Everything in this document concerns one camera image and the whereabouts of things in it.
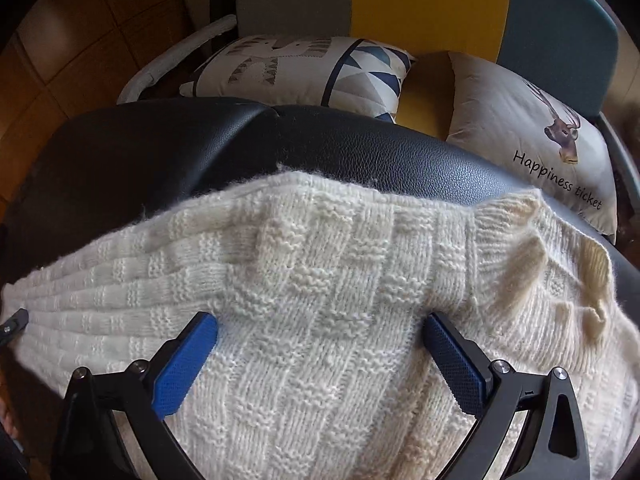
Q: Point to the white padded sofa armrest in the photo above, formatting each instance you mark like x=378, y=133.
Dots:
x=165, y=62

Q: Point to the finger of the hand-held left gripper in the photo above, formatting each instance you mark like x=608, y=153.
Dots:
x=12, y=326

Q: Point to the geometric print pillow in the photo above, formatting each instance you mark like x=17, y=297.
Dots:
x=300, y=75

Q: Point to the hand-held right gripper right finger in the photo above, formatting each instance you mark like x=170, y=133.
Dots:
x=452, y=367

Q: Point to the cream knit sweater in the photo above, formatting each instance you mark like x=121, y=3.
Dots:
x=325, y=285

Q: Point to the grey yellow blue sofa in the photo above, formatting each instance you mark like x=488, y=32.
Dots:
x=425, y=5

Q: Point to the black leather bench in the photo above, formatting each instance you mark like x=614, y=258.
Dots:
x=150, y=150

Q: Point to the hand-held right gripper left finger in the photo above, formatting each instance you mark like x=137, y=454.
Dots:
x=184, y=367

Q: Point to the deer print pillow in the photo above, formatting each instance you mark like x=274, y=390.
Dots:
x=500, y=110

